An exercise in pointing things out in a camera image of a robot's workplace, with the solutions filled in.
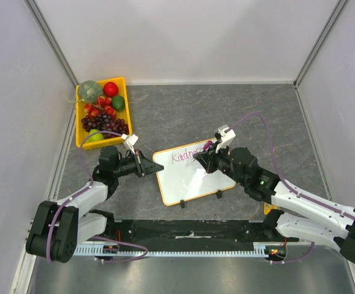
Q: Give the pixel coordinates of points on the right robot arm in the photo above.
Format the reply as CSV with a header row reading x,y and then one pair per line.
x,y
301,214

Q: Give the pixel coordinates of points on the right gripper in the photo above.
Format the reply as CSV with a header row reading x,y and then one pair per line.
x,y
213,160

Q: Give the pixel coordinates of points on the yellow plastic bin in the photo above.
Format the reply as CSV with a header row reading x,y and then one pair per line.
x,y
110,138

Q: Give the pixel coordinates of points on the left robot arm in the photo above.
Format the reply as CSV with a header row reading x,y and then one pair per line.
x,y
59,227

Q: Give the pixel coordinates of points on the right black whiteboard foot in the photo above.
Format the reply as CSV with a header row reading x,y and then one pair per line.
x,y
219,194

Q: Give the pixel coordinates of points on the light green apple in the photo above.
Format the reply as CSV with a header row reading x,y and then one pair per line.
x,y
95,136

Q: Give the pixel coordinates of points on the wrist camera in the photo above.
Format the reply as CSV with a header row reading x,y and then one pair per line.
x,y
224,136
129,141

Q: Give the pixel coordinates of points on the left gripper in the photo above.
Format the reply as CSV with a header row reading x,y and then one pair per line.
x,y
149,166

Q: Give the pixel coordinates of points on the dark green lime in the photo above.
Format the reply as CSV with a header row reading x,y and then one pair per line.
x,y
118,103

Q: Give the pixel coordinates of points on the yellow framed whiteboard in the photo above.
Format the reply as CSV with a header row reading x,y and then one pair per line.
x,y
183,178

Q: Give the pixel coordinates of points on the yellow candy packet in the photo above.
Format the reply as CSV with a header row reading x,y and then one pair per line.
x,y
267,208

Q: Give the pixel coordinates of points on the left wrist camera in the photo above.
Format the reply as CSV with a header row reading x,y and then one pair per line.
x,y
129,141

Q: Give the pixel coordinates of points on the pink capped whiteboard marker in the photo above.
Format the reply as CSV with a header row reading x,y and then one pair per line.
x,y
206,147

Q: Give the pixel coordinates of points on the red apple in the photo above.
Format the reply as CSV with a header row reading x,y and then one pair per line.
x,y
110,89

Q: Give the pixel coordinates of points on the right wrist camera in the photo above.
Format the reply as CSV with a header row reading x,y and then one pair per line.
x,y
224,136

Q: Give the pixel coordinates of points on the purple grape bunch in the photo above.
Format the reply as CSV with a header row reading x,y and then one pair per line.
x,y
105,123

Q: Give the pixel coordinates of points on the green melon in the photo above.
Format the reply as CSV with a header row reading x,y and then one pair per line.
x,y
89,91

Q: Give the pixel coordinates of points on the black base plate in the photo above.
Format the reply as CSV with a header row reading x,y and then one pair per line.
x,y
191,235

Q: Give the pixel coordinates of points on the white cable duct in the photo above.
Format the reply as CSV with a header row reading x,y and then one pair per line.
x,y
112,250

